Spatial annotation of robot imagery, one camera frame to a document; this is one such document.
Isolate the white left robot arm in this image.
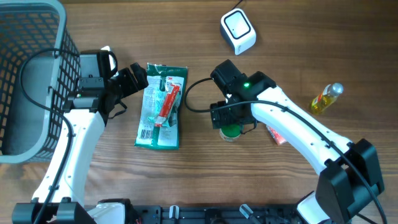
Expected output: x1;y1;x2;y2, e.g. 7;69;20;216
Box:
12;50;148;223

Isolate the green lid chicken jar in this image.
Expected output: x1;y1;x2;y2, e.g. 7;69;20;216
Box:
220;124;241;142

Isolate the white barcode scanner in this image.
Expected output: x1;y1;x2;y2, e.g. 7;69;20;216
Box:
220;8;257;55

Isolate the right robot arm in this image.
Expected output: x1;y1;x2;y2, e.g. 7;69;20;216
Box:
210;60;384;223

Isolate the red white tissue pack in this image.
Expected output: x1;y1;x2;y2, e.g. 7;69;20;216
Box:
266;125;287;146

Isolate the clear teal wipes packet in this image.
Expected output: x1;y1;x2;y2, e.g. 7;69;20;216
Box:
147;86;170;126

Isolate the yellow liquid bottle silver cap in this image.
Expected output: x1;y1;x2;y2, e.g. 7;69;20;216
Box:
309;83;344;114

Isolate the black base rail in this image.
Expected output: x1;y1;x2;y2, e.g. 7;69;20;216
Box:
134;204;305;224

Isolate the grey plastic shopping basket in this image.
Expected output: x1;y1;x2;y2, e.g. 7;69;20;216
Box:
1;1;80;164

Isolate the green 3M gloves package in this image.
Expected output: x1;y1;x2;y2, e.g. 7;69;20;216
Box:
134;63;188;150

